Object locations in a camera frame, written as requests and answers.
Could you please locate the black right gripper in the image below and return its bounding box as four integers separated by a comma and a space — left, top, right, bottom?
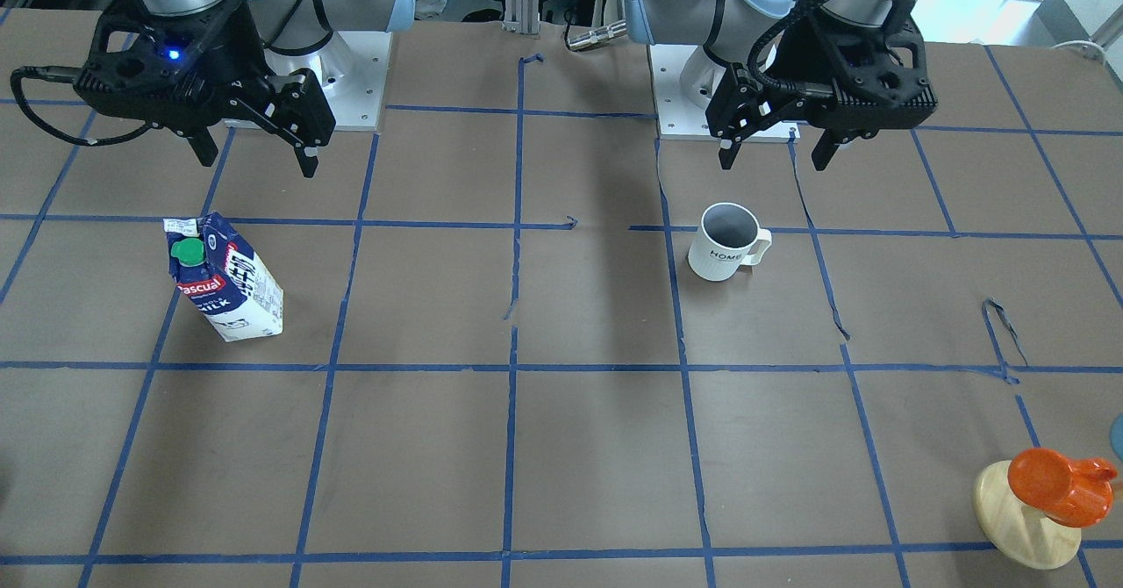
74, 0, 336, 180

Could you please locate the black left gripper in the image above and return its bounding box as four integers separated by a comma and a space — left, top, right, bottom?
705, 0, 934, 172

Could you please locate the white ribbed mug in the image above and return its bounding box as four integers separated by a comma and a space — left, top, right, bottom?
687, 203, 773, 283

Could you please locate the milk carton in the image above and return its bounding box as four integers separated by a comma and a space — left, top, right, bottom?
163, 212, 283, 341

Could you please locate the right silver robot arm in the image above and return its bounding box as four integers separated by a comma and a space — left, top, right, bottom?
72, 0, 416, 177

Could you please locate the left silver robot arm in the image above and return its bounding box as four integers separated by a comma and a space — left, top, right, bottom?
621, 0, 938, 171

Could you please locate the orange mug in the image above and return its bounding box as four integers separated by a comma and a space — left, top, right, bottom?
1007, 448, 1119, 529

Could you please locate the wooden mug tree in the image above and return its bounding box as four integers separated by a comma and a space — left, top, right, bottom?
973, 460, 1083, 570

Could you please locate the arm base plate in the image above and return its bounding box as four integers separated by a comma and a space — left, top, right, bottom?
265, 31, 394, 132
647, 44, 801, 141

